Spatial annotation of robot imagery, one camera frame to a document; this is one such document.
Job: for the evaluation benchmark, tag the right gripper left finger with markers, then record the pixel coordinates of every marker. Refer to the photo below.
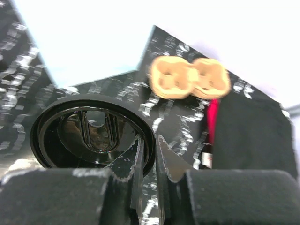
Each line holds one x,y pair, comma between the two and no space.
81,196

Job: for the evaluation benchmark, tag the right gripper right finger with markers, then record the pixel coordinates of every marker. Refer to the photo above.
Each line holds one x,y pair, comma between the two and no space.
187,196

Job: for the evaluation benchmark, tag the single black cup lid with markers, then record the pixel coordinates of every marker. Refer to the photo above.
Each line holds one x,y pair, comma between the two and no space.
89,131

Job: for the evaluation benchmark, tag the stack of pulp cup carriers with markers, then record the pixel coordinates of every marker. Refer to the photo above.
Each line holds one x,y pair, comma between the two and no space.
172,77

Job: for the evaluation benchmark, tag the black cloth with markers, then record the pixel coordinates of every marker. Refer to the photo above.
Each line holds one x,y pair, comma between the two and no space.
244,133

